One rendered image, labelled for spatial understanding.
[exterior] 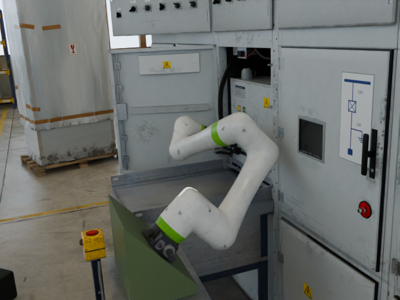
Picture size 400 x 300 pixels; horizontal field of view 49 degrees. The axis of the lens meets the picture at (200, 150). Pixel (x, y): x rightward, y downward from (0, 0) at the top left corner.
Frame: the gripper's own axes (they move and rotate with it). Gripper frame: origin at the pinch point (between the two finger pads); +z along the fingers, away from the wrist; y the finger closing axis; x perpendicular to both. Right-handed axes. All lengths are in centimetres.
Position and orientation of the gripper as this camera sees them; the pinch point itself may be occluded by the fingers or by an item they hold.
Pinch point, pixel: (240, 152)
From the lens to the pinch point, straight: 235.5
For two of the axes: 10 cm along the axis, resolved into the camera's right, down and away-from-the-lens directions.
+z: 8.3, 3.6, 4.3
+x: 3.6, 2.2, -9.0
